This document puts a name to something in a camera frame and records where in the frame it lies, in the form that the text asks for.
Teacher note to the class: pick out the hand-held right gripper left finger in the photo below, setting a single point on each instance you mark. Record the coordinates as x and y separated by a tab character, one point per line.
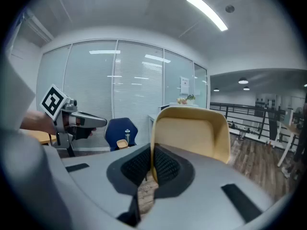
96	176

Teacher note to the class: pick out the white paper notice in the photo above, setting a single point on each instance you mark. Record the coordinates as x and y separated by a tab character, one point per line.
184	85

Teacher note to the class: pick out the person's left forearm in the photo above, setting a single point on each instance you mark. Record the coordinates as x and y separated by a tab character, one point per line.
36	122

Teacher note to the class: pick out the white-legged wooden table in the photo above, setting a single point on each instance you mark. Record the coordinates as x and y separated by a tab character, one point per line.
287	142

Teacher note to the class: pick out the light grey sweatshirt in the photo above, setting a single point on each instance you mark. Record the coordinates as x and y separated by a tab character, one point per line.
19	176

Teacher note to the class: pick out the long ceiling light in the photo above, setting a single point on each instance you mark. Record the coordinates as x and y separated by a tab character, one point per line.
206	11

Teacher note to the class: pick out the blue chair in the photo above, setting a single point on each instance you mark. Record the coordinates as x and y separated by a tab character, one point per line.
115	128

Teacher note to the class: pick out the potted purple flower plant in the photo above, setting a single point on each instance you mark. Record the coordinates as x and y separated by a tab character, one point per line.
191	97

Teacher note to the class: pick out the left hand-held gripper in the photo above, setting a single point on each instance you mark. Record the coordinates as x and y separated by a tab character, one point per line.
54	100

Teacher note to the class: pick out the black metal railing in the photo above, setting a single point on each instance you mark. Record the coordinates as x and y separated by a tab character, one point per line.
263	118

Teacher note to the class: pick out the pastel flower bouquet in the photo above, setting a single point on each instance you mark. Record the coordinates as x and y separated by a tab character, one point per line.
181	101

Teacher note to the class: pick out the clear water bottle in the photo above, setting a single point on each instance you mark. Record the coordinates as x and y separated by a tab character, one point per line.
127	135

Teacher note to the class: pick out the round smoke detector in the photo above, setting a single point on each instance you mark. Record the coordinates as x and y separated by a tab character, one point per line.
229	8

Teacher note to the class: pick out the yellow round table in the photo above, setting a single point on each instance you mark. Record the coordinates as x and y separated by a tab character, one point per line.
42	136

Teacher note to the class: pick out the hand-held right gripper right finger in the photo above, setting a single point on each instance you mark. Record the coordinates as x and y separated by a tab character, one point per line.
204	195

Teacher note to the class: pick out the person's left hand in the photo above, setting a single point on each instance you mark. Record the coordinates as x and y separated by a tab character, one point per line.
93	131

